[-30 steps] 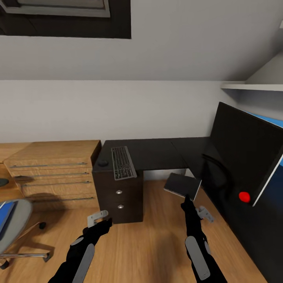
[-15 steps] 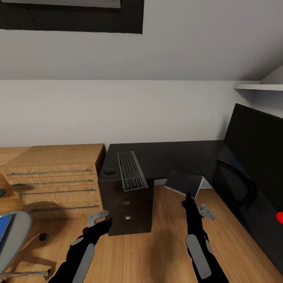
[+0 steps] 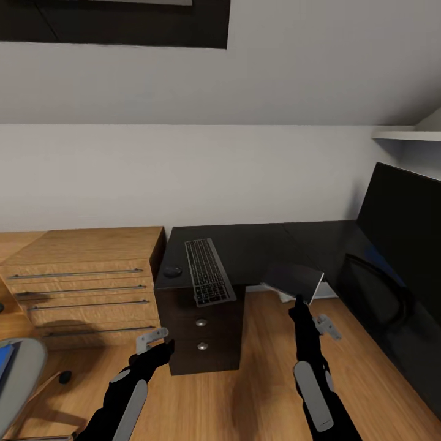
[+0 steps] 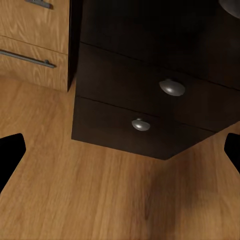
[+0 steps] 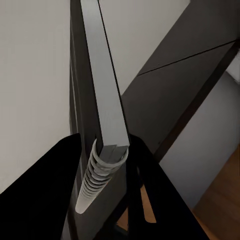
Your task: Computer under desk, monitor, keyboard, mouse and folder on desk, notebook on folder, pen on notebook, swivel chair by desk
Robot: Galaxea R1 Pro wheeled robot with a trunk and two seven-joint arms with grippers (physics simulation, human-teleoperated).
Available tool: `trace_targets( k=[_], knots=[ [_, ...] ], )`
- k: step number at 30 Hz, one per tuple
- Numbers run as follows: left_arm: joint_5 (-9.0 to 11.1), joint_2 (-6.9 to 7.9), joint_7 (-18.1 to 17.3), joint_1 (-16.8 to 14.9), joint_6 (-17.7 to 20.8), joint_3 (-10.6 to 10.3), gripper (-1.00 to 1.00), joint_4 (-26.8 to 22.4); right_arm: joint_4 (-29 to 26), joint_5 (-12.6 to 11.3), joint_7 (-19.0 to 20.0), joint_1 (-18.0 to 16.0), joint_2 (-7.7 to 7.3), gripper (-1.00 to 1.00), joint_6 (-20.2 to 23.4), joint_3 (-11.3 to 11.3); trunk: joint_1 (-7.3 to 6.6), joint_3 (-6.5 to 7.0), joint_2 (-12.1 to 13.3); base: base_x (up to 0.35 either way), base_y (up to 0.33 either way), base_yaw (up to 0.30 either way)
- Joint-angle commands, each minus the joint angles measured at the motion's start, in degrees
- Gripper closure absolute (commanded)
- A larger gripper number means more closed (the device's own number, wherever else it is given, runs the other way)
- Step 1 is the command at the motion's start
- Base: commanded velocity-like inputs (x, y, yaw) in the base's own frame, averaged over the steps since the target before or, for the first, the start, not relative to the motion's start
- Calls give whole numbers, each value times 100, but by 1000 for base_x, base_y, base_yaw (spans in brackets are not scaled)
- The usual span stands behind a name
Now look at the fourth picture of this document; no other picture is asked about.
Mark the cabinet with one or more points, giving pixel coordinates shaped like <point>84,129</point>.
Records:
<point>156,77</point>
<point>40,41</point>

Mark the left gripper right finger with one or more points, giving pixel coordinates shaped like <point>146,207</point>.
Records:
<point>232,149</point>

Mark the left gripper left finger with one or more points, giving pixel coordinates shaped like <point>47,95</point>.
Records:
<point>12,150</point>

